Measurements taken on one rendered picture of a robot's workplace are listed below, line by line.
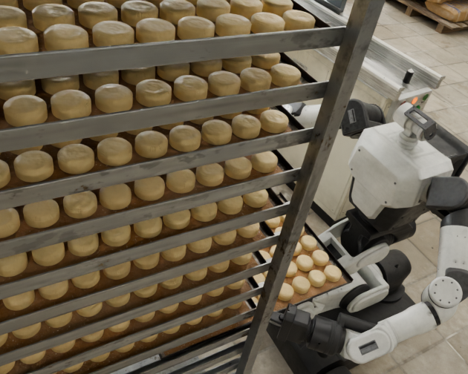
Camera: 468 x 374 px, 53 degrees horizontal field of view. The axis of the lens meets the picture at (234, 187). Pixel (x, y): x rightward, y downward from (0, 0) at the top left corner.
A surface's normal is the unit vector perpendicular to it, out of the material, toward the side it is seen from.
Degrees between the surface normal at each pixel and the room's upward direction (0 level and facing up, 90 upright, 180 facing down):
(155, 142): 0
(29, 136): 90
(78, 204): 0
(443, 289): 32
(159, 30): 0
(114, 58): 90
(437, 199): 55
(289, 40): 90
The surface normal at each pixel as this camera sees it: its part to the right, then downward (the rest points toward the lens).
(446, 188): -0.69, -0.40
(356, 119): -0.66, 0.00
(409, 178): -0.40, 0.09
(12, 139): 0.48, 0.63
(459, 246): -0.18, -0.38
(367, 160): -0.87, 0.23
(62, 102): 0.15, -0.74
